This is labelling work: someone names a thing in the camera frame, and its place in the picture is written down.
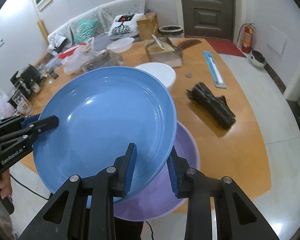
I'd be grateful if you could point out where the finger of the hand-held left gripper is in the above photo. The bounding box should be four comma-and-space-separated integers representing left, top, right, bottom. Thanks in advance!
0, 116, 60, 145
0, 114, 41, 133

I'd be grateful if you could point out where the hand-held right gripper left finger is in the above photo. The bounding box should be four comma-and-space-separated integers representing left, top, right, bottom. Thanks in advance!
20, 143, 137, 240

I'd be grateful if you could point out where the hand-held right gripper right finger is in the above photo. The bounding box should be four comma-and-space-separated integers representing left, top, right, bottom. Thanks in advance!
166, 146, 274, 240

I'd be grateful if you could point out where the purple plate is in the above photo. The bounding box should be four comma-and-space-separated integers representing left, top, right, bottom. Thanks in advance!
112, 121, 200, 222

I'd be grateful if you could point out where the blue plate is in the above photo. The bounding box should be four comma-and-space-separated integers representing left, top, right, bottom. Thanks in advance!
32, 66, 177, 200

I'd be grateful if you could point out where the person's left hand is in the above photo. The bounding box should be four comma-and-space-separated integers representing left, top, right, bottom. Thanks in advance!
0, 171, 12, 200

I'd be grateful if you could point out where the white plastic bag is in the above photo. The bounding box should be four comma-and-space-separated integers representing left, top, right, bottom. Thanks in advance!
0, 90, 14, 117

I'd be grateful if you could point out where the black tabletop appliance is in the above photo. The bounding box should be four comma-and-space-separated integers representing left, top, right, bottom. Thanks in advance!
20, 64, 44, 90

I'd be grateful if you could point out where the clear plastic bag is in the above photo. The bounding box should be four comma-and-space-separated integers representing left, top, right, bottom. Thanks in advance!
58, 39, 102, 75

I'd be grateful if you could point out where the red lid plastic container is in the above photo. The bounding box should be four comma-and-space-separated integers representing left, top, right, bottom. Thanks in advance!
59, 44, 87, 59

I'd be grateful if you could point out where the black crumpled wrapper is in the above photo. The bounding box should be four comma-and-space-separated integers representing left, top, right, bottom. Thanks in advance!
186, 82, 237, 130

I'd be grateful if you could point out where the black white patterned bag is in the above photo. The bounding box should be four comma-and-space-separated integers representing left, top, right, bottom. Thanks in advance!
47, 34, 68, 54

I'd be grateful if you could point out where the glass tray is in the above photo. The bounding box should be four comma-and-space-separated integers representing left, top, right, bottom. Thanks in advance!
82, 51, 124, 73

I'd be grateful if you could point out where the wooden board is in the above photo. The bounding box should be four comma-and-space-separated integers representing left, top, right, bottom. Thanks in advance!
37, 20, 49, 38

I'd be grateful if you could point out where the grey cloth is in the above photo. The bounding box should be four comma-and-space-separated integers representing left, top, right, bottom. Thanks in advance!
94, 36, 113, 50

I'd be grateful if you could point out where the teal pillow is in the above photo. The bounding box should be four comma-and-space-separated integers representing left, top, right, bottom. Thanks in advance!
74, 19, 98, 43

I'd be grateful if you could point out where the translucent white plastic bowl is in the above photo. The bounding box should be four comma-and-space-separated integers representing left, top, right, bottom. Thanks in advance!
106, 37, 135, 53

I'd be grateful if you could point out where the long blue white packet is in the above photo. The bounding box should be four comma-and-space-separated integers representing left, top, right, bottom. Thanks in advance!
202, 51, 227, 89

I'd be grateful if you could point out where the metal tissue box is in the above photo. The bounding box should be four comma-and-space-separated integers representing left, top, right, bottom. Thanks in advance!
144, 34, 183, 67

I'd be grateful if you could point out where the white tree print pillow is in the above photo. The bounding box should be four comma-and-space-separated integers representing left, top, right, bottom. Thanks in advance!
107, 13, 144, 37

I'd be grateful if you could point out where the dark wooden comb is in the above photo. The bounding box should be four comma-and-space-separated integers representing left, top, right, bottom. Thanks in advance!
177, 39, 202, 50

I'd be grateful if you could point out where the white covered sofa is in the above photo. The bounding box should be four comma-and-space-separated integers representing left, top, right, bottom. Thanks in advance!
47, 0, 147, 53

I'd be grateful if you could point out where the red doormat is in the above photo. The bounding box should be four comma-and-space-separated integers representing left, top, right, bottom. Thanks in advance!
205, 38, 247, 58

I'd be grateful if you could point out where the grey trash bin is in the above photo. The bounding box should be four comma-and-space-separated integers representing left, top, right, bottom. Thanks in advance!
159, 26, 183, 39

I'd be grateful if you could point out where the black white floor bowl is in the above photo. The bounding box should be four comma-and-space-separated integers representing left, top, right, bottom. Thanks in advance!
249, 49, 267, 68

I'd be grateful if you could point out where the wooden box stool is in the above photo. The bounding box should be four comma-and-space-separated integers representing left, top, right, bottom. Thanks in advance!
136, 12, 159, 40

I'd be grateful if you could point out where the red fire extinguisher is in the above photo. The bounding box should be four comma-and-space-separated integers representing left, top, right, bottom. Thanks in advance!
237, 23, 256, 54

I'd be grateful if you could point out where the dark brown door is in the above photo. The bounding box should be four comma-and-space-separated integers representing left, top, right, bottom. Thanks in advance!
181, 0, 237, 42

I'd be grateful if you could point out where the small photo frame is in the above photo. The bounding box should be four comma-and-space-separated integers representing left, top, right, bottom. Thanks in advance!
7, 87, 32, 108

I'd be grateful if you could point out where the black cable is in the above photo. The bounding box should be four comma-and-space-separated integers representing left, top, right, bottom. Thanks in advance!
145, 220, 155, 240
10, 174, 51, 201

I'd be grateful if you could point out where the white wall panel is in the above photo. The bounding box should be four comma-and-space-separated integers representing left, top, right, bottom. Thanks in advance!
266, 25, 288, 55

